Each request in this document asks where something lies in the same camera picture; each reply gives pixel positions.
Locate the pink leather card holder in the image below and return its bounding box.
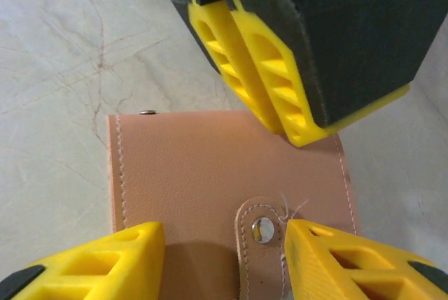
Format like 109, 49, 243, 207
106, 108, 358, 300

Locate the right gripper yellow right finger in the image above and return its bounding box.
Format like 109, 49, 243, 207
283, 218, 448, 300

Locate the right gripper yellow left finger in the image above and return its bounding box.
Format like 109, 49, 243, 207
0, 222, 166, 300

